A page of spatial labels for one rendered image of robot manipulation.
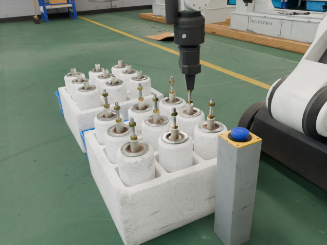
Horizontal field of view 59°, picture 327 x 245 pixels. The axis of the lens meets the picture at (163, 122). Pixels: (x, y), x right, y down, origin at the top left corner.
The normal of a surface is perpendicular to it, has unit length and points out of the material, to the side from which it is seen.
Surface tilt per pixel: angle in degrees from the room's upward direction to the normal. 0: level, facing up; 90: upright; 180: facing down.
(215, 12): 90
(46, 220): 0
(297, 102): 64
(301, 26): 90
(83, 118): 90
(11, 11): 90
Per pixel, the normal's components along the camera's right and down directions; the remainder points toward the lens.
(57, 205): -0.04, -0.90
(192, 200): 0.44, 0.38
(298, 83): -0.58, -0.56
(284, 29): -0.89, 0.24
